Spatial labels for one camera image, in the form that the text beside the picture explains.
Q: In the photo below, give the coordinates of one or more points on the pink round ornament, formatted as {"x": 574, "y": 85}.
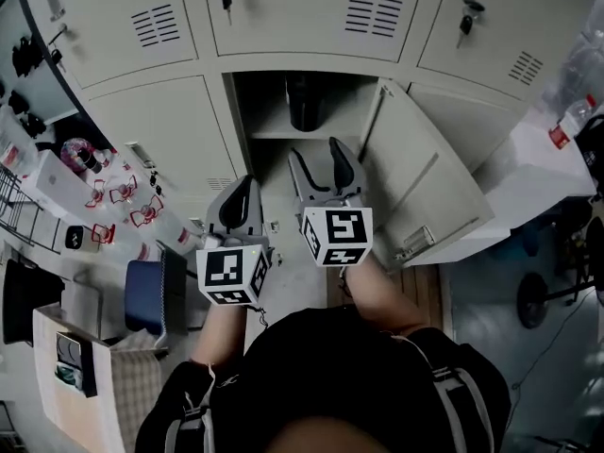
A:
{"x": 75, "y": 154}

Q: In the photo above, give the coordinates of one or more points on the white table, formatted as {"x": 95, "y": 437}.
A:
{"x": 533, "y": 177}

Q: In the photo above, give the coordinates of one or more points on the black cylindrical item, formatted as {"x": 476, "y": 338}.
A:
{"x": 306, "y": 104}

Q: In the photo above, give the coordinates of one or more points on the beige metal locker door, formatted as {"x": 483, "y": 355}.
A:
{"x": 415, "y": 158}

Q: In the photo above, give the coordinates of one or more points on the beige metal locker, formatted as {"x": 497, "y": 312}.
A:
{"x": 292, "y": 40}

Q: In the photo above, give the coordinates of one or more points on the brown cardboard box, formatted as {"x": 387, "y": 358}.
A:
{"x": 61, "y": 394}

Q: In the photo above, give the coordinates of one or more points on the black backpack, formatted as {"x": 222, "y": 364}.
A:
{"x": 592, "y": 154}

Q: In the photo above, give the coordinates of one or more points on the person's black shirt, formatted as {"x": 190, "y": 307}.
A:
{"x": 330, "y": 371}

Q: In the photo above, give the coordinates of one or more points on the pack of clear water bottles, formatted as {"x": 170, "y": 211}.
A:
{"x": 141, "y": 215}

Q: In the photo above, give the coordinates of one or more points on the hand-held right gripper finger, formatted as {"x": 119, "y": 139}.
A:
{"x": 347, "y": 172}
{"x": 304, "y": 179}

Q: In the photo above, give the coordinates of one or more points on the black chair base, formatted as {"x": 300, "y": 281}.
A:
{"x": 557, "y": 286}

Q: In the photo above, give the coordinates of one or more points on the checked fabric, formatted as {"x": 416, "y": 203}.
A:
{"x": 137, "y": 394}

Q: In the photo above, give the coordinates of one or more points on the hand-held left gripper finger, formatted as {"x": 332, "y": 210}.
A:
{"x": 218, "y": 206}
{"x": 252, "y": 206}

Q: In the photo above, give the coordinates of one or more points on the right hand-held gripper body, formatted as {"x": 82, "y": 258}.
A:
{"x": 337, "y": 234}

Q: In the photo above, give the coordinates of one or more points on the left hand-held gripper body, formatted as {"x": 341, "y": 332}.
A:
{"x": 226, "y": 272}

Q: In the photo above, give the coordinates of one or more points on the black clips on glass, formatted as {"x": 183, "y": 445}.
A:
{"x": 26, "y": 88}

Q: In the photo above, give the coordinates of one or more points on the black bag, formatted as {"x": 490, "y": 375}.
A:
{"x": 28, "y": 300}

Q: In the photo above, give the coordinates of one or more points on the blue chair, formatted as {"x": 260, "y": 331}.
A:
{"x": 144, "y": 295}

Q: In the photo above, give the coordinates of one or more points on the white flat box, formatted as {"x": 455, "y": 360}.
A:
{"x": 59, "y": 177}

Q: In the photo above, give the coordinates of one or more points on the person's left forearm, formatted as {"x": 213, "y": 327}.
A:
{"x": 222, "y": 333}

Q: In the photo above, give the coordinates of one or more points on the clear red-label water bottle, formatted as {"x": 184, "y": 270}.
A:
{"x": 571, "y": 121}

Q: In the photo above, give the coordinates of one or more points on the small white and black device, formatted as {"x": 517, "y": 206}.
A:
{"x": 80, "y": 239}

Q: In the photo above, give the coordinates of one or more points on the person's right forearm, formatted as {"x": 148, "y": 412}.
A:
{"x": 382, "y": 300}

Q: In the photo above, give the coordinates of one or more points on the clear plastic bag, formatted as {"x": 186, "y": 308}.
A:
{"x": 575, "y": 55}

